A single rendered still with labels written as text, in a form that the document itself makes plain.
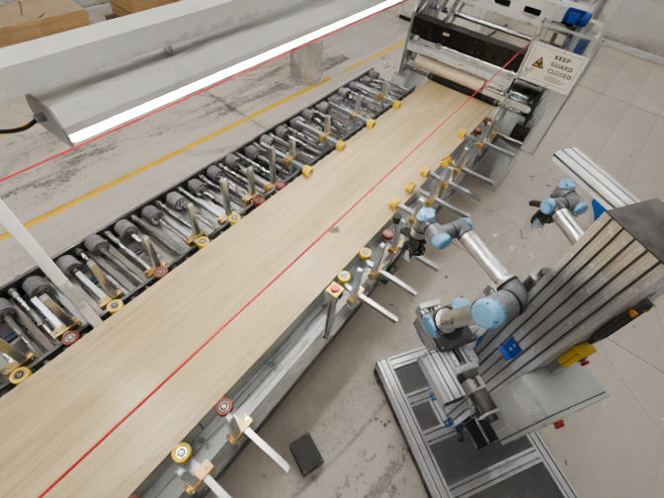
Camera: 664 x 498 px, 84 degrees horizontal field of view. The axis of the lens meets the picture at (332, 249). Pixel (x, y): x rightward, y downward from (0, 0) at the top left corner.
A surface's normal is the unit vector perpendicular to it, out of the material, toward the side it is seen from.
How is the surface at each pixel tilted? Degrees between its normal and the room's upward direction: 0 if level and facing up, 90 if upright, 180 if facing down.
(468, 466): 0
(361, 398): 0
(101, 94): 61
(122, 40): 90
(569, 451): 0
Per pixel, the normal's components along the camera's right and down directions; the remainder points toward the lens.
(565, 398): 0.09, -0.63
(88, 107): 0.74, 0.14
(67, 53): 0.80, 0.51
